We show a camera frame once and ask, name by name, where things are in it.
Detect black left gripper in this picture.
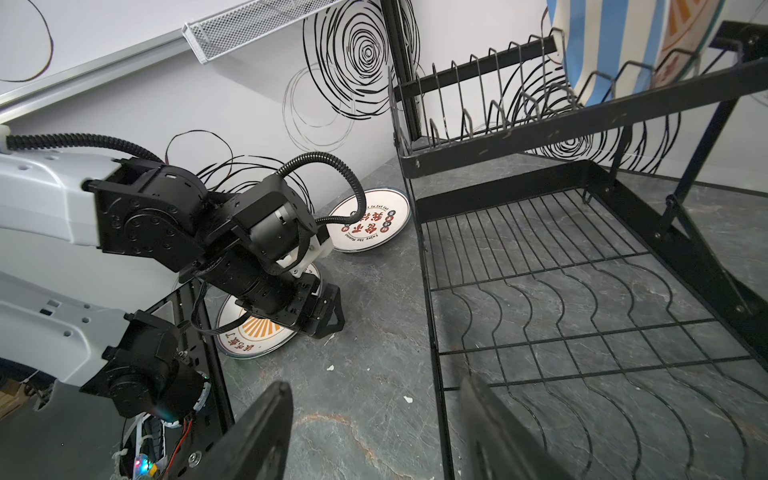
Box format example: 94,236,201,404
203,251,345,338

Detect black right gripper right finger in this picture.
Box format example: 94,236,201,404
460,377,570,479

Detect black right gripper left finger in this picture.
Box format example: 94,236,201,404
186,381,294,480

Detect blue striped plate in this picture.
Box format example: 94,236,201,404
547,0,671,107

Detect orange sunburst plate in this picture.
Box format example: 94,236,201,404
651,0,728,88
214,263,323,360

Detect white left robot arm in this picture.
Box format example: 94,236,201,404
1,128,367,424

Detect orange sunburst plate on table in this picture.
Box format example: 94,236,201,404
214,263,323,360

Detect black wire dish rack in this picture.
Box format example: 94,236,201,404
385,19,767,479

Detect white mesh wall shelf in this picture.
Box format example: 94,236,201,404
181,0,337,64

